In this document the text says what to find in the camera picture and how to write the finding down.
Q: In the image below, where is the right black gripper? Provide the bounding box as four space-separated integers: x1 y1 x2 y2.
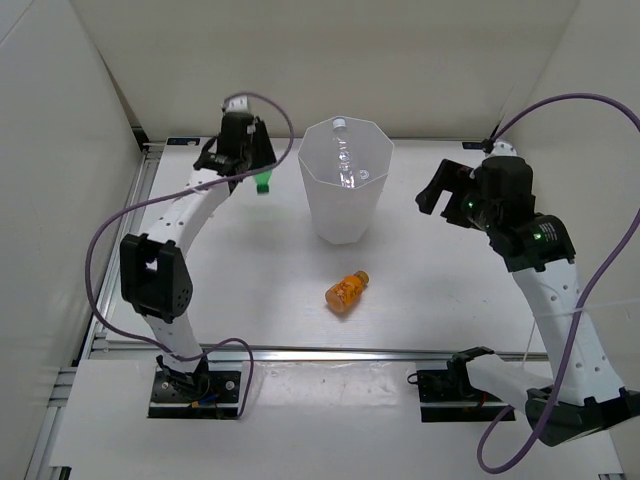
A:
415 160 499 234

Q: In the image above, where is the green plastic soda bottle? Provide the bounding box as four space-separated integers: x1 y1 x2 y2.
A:
253 170 272 195

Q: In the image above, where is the clear unlabeled plastic bottle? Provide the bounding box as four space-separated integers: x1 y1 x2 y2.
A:
332 117 357 189

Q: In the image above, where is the orange juice bottle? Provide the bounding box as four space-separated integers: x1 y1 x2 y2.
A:
325 270 370 315

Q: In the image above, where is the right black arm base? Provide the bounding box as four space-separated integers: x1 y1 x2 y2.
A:
406 347 505 424

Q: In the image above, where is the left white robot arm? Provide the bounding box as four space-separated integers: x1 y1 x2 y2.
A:
120 111 276 401

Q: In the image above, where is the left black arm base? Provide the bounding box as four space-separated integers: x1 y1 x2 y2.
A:
147 363 243 420

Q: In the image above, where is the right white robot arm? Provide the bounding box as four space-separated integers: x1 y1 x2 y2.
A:
416 156 639 446

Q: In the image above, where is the white octagonal plastic bin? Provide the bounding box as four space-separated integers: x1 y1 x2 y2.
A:
298 116 394 245

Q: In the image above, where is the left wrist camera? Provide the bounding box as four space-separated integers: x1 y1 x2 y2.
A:
221 95 251 114

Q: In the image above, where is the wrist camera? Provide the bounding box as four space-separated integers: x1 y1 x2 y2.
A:
221 95 251 114
481 139 518 159

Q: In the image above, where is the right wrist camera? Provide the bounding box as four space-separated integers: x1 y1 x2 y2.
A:
481 139 518 159

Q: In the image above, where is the aluminium rail front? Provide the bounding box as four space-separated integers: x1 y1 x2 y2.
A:
84 342 551 362

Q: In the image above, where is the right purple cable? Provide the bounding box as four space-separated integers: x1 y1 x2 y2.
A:
477 92 640 475

